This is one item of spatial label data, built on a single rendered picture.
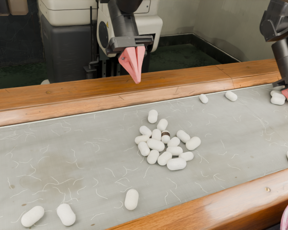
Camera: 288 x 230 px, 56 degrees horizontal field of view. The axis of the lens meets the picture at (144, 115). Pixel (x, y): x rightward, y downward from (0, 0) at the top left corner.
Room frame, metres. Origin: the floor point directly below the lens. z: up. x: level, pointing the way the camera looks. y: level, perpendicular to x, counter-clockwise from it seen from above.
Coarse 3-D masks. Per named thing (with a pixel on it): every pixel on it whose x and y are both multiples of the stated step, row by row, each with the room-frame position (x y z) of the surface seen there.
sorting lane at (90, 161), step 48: (192, 96) 0.63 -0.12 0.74; (240, 96) 0.67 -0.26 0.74; (0, 144) 0.36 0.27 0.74; (48, 144) 0.38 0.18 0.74; (96, 144) 0.40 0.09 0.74; (240, 144) 0.46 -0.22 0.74; (0, 192) 0.26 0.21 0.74; (48, 192) 0.27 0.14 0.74; (96, 192) 0.28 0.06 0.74; (144, 192) 0.30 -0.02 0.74; (192, 192) 0.31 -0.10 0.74
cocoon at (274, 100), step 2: (272, 98) 0.65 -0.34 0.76; (274, 98) 0.65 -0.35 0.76; (276, 98) 0.65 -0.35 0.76; (278, 98) 0.65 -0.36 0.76; (280, 98) 0.65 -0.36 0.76; (282, 98) 0.65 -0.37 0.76; (272, 100) 0.65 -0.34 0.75; (274, 100) 0.65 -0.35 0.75; (276, 100) 0.64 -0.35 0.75; (278, 100) 0.64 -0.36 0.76; (280, 100) 0.64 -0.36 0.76; (282, 100) 0.64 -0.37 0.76; (272, 102) 0.65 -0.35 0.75; (274, 102) 0.64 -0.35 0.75; (276, 102) 0.64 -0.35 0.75; (278, 102) 0.64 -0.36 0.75; (280, 102) 0.64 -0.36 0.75; (282, 102) 0.64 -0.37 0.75; (278, 104) 0.64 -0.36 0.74; (280, 104) 0.64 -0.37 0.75; (282, 104) 0.64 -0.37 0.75
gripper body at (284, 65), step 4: (280, 60) 0.71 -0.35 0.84; (284, 60) 0.70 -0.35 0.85; (280, 64) 0.70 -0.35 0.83; (284, 64) 0.69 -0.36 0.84; (280, 68) 0.70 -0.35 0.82; (284, 68) 0.69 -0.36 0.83; (280, 72) 0.70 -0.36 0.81; (284, 72) 0.68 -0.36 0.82; (284, 76) 0.68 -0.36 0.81; (280, 80) 0.66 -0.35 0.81; (272, 84) 0.67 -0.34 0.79; (276, 84) 0.67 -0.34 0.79; (280, 84) 0.67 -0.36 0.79; (284, 84) 0.68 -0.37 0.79
